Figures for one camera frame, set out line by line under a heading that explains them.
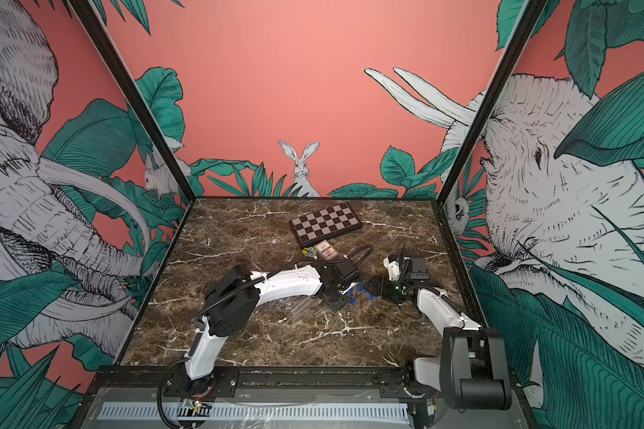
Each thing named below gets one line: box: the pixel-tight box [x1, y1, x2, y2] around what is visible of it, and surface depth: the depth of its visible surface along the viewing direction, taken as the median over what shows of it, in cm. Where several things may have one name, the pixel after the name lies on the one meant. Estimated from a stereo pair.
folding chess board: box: [288, 201, 364, 249], surface depth 111 cm
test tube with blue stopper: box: [289, 296, 329, 320], surface depth 90 cm
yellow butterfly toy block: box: [302, 246, 318, 259], surface depth 103 cm
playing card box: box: [313, 239, 339, 261], surface depth 103 cm
